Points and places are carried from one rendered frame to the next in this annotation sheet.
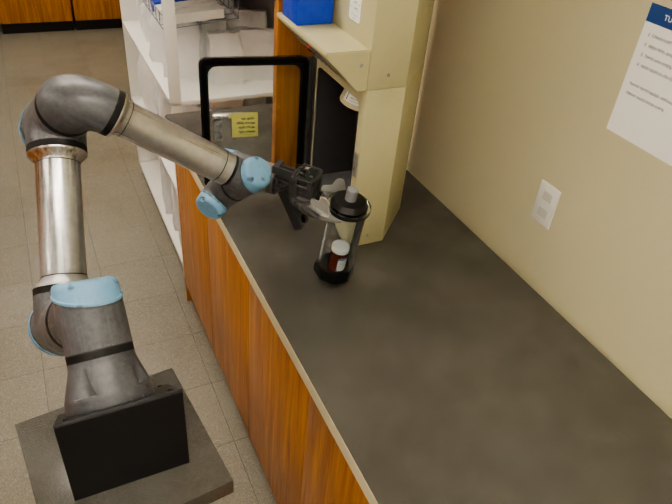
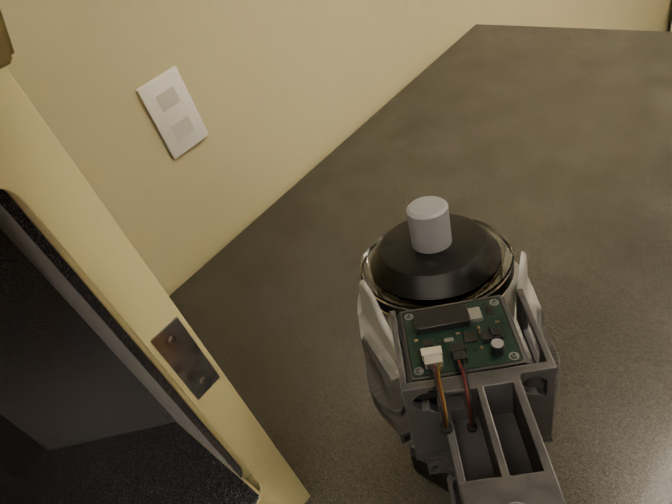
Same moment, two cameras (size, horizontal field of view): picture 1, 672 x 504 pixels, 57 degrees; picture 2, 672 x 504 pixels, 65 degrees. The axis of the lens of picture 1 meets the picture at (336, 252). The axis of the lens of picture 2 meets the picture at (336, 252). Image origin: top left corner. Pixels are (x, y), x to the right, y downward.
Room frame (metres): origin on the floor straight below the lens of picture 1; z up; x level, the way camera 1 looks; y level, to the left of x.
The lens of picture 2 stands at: (1.38, 0.23, 1.46)
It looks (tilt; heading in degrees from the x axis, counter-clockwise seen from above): 41 degrees down; 262
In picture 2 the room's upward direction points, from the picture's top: 20 degrees counter-clockwise
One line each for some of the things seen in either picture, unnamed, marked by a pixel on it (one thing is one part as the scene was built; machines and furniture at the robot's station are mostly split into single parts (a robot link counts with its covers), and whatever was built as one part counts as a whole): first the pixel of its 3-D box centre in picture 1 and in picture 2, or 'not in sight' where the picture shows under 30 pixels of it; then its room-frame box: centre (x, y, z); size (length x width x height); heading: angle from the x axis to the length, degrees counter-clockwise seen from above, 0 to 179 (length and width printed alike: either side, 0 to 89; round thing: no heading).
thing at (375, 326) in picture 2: (339, 189); (375, 313); (1.33, 0.01, 1.20); 0.09 x 0.03 x 0.06; 96
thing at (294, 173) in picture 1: (295, 184); (482, 434); (1.32, 0.11, 1.21); 0.12 x 0.08 x 0.09; 71
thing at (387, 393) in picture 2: not in sight; (408, 383); (1.34, 0.05, 1.18); 0.09 x 0.05 x 0.02; 96
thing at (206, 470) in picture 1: (122, 457); not in sight; (0.71, 0.37, 0.92); 0.32 x 0.32 x 0.04; 36
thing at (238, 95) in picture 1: (254, 124); not in sight; (1.67, 0.27, 1.19); 0.30 x 0.01 x 0.40; 109
